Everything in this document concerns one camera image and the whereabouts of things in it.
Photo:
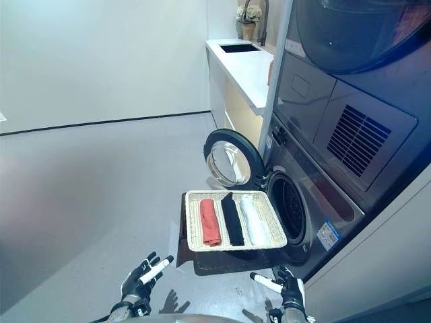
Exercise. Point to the dark brown wooden stool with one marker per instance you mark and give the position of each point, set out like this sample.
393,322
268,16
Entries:
229,262

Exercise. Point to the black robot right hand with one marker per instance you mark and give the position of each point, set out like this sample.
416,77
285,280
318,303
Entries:
293,289

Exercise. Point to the white cloth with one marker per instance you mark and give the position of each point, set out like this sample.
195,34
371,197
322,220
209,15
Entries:
254,222

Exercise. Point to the black cloth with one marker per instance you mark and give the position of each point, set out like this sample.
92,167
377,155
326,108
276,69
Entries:
233,222

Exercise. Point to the red cloth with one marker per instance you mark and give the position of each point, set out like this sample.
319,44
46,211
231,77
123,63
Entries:
210,222

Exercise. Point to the black countertop sink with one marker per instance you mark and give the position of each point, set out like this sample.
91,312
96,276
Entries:
237,48

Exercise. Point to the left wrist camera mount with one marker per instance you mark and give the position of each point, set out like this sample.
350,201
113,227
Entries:
143,306

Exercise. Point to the white woven wicker basket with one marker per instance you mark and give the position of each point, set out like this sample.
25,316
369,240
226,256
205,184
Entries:
193,222

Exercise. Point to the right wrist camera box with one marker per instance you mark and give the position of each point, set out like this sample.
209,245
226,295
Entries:
274,315

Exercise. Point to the blue energy label sticker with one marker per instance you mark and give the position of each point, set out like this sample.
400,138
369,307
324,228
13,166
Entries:
330,235

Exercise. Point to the small blue white sticker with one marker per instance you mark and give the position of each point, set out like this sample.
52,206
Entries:
268,142

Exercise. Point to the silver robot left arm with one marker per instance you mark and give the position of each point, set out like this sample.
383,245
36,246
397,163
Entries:
119,313

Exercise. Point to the potted white flowers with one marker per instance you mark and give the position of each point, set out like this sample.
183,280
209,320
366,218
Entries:
248,28

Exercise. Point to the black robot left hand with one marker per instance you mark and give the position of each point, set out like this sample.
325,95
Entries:
138,282

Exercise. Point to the white sink cabinet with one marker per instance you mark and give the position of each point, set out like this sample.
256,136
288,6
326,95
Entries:
242,74

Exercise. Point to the dark curved faucet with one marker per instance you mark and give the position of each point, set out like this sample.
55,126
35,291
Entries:
263,30

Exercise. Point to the washing machine with round door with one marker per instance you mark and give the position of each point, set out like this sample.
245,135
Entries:
353,101

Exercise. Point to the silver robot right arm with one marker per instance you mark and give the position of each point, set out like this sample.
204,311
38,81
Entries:
293,313

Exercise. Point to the grey front-load washing machine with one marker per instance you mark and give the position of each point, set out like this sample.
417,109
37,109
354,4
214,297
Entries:
323,202

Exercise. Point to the white upright cabinet panel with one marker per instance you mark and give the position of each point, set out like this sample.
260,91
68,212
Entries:
274,84

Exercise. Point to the silver robot torso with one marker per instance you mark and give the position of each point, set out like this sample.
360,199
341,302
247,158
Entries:
208,319

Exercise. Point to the round washing machine door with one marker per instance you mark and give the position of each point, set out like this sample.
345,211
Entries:
215,138

